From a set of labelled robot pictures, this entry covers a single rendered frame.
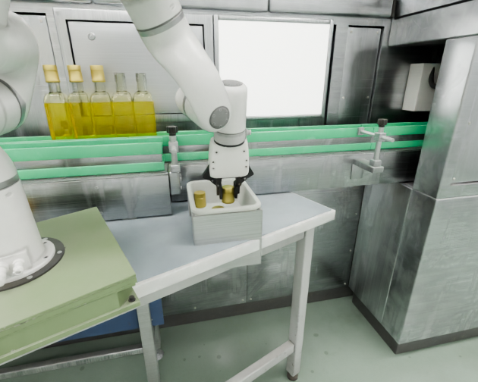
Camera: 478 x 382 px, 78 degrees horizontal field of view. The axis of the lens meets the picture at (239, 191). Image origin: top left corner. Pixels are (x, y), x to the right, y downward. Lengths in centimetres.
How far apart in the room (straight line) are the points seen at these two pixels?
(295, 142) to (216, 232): 46
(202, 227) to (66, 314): 32
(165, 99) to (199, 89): 55
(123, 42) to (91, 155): 40
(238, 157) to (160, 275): 32
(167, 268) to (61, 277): 20
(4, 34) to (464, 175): 123
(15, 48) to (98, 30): 57
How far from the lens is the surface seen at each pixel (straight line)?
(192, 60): 55
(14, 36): 58
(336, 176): 112
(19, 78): 64
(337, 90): 129
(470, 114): 117
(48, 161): 91
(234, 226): 73
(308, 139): 105
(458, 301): 157
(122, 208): 89
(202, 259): 69
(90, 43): 112
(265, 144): 100
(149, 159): 86
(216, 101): 57
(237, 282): 146
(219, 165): 73
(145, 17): 55
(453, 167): 118
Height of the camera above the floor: 113
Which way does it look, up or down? 21 degrees down
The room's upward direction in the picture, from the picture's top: straight up
